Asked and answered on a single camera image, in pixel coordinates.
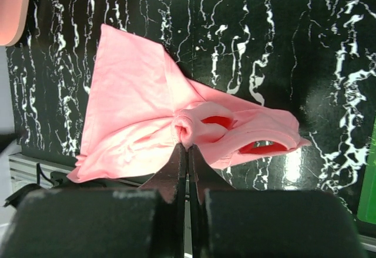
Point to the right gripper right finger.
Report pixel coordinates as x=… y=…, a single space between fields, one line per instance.
x=201 y=178

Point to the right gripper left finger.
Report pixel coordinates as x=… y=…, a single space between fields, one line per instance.
x=170 y=182

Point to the light pink t-shirt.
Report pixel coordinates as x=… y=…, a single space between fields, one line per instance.
x=141 y=106

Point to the green cutting mat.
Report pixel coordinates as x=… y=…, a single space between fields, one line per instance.
x=366 y=208

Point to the pink three-tier wooden shelf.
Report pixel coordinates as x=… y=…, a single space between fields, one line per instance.
x=13 y=18

